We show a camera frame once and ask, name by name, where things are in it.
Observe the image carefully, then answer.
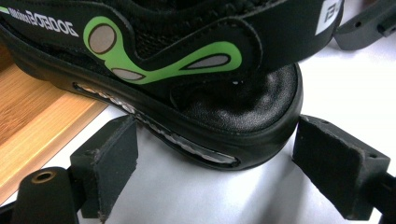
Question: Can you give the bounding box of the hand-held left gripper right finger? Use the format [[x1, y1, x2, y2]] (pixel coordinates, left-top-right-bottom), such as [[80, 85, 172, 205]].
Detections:
[[291, 114, 391, 221]]

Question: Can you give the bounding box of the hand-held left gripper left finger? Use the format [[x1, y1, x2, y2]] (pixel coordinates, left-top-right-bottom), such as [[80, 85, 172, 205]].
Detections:
[[69, 114, 139, 223]]

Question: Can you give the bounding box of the black sandal with green pattern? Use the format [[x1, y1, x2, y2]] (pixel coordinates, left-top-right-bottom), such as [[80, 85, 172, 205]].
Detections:
[[0, 0, 345, 172]]

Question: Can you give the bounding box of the wooden board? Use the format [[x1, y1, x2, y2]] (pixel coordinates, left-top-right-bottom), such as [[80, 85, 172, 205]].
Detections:
[[0, 43, 108, 204]]

